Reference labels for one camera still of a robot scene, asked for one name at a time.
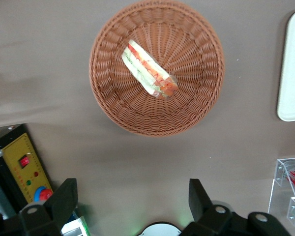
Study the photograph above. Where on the brown round wicker basket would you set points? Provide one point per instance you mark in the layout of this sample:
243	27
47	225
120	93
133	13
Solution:
186	98

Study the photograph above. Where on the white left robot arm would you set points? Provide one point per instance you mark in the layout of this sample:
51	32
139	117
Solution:
161	229

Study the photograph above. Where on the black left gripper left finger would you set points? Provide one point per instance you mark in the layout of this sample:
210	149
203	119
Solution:
56	204

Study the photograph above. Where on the beige plastic serving tray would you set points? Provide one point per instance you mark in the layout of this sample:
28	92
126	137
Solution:
293	73

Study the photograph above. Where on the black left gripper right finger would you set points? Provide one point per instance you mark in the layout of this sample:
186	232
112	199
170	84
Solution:
201	204

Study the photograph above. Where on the steel box with green light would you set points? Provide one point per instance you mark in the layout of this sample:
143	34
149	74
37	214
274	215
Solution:
75	227

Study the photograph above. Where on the black food warmer yellow panel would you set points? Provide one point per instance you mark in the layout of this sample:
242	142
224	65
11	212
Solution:
17	157

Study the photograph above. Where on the red emergency stop button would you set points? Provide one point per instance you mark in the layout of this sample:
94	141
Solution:
43	194

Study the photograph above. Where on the triangle sandwich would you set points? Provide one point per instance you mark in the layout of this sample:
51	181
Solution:
147	68

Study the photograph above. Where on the clear acrylic bottle rack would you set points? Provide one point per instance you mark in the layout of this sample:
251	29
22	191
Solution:
279	186

